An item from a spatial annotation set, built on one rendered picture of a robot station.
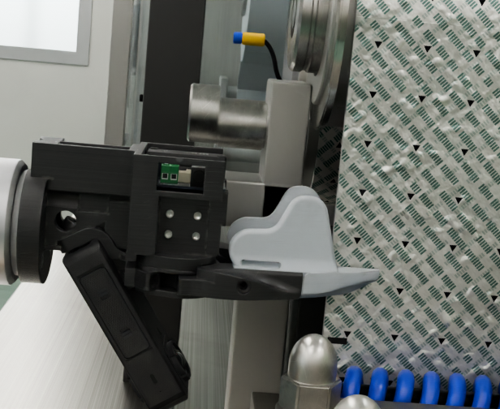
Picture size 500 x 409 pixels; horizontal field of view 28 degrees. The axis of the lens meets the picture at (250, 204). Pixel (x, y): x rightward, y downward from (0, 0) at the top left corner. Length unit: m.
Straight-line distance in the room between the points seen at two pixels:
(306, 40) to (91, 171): 0.15
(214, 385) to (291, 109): 0.39
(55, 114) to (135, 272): 5.66
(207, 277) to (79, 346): 0.53
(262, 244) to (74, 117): 5.65
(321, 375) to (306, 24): 0.21
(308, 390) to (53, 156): 0.20
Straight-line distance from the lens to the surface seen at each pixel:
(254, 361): 0.72
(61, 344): 1.10
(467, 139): 0.62
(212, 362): 1.07
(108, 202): 0.60
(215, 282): 0.57
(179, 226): 0.59
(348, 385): 0.61
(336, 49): 0.60
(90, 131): 6.23
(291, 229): 0.59
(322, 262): 0.60
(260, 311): 0.71
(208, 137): 0.69
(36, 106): 6.26
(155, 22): 0.93
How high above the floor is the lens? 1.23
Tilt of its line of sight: 9 degrees down
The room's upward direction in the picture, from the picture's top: 5 degrees clockwise
